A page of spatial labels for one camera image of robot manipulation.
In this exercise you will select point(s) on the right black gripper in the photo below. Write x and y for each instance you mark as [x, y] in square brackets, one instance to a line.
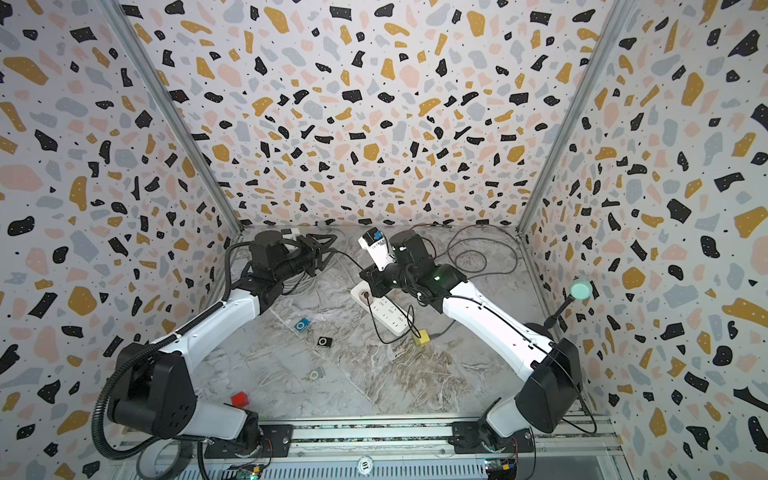
[377, 279]

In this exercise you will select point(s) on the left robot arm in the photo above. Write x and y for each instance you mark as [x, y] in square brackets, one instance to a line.
[150, 396]

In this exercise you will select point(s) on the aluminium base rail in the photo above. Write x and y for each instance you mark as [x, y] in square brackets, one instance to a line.
[435, 446]

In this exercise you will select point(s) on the pink USB charger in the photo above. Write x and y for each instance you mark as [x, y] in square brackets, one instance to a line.
[364, 295]

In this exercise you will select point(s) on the yellow USB charger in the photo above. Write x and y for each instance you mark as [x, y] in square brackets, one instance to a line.
[421, 338]

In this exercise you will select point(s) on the blue mp3 player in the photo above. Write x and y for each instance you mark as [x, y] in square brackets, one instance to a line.
[302, 325]

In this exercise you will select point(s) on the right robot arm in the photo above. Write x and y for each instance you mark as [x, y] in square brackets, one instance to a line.
[549, 370]

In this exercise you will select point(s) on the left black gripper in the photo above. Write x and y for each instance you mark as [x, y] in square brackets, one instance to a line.
[318, 255]

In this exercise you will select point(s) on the black tape roll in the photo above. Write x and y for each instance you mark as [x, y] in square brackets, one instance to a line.
[166, 459]

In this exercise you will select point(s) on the red cube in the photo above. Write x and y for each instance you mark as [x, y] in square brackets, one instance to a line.
[240, 400]

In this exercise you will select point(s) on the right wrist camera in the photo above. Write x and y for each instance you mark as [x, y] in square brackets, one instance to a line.
[375, 243]

